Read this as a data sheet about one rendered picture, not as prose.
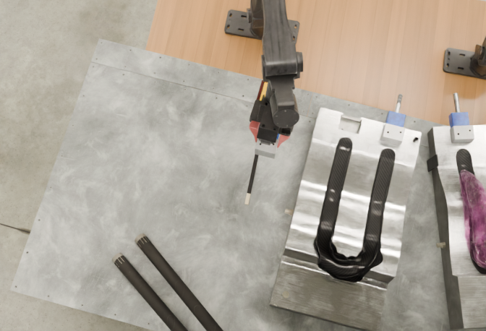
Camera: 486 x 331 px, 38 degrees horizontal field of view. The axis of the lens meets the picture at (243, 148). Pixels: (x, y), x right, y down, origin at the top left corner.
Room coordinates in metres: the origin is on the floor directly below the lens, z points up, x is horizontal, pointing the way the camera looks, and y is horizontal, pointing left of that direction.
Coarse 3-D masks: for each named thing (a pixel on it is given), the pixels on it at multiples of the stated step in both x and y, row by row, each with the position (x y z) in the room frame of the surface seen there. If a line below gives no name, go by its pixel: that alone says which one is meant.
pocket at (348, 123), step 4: (344, 116) 0.57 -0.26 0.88; (348, 116) 0.57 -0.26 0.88; (340, 120) 0.56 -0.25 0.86; (344, 120) 0.56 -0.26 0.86; (348, 120) 0.56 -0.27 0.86; (352, 120) 0.56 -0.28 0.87; (356, 120) 0.56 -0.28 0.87; (360, 120) 0.56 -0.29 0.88; (340, 124) 0.55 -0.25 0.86; (344, 124) 0.55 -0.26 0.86; (348, 124) 0.55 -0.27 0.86; (352, 124) 0.55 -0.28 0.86; (356, 124) 0.55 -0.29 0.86; (360, 124) 0.55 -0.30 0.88; (340, 128) 0.54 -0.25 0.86; (344, 128) 0.54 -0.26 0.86; (348, 128) 0.54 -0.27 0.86; (352, 128) 0.54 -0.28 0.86; (356, 128) 0.54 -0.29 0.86; (352, 132) 0.53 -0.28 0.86; (356, 132) 0.53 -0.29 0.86
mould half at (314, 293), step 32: (320, 128) 0.53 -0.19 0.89; (320, 160) 0.45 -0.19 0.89; (352, 160) 0.45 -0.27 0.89; (320, 192) 0.37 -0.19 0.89; (352, 192) 0.37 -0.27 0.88; (352, 224) 0.29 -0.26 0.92; (384, 224) 0.29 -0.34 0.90; (288, 256) 0.22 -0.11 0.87; (384, 256) 0.21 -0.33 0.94; (288, 288) 0.14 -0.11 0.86; (320, 288) 0.14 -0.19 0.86; (352, 288) 0.14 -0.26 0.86; (384, 288) 0.14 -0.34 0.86; (352, 320) 0.07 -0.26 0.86
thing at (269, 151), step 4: (276, 140) 0.48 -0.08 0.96; (256, 144) 0.47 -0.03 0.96; (260, 144) 0.47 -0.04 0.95; (264, 144) 0.47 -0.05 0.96; (272, 144) 0.47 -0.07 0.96; (276, 144) 0.47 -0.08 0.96; (256, 148) 0.46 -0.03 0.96; (260, 148) 0.46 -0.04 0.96; (264, 148) 0.46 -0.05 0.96; (268, 148) 0.46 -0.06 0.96; (272, 148) 0.46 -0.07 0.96; (276, 148) 0.46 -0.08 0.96; (256, 152) 0.46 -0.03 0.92; (260, 152) 0.46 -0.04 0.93; (264, 152) 0.45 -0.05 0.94; (268, 152) 0.45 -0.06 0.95; (272, 152) 0.45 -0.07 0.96; (264, 156) 0.45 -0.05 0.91; (268, 156) 0.45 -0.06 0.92; (272, 156) 0.45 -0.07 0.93
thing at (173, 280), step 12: (144, 240) 0.26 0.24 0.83; (144, 252) 0.23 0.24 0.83; (156, 252) 0.23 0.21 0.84; (156, 264) 0.20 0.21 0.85; (168, 264) 0.20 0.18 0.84; (168, 276) 0.17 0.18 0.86; (180, 288) 0.14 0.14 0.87; (192, 300) 0.11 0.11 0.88; (192, 312) 0.08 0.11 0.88; (204, 312) 0.08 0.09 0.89; (204, 324) 0.05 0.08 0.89; (216, 324) 0.06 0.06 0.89
